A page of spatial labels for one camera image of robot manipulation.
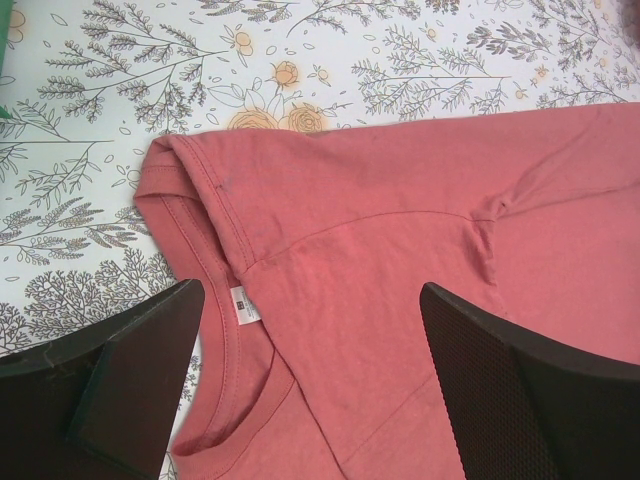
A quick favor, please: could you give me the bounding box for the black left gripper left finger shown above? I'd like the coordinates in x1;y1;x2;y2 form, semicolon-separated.
1;280;205;479

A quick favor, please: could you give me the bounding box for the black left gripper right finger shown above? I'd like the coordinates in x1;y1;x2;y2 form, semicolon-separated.
420;283;639;479

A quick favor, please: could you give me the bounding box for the dusty rose t-shirt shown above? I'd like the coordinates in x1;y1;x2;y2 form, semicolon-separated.
135;103;639;479

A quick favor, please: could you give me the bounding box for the green plastic laundry tray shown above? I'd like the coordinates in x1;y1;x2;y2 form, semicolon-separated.
0;0;14;121

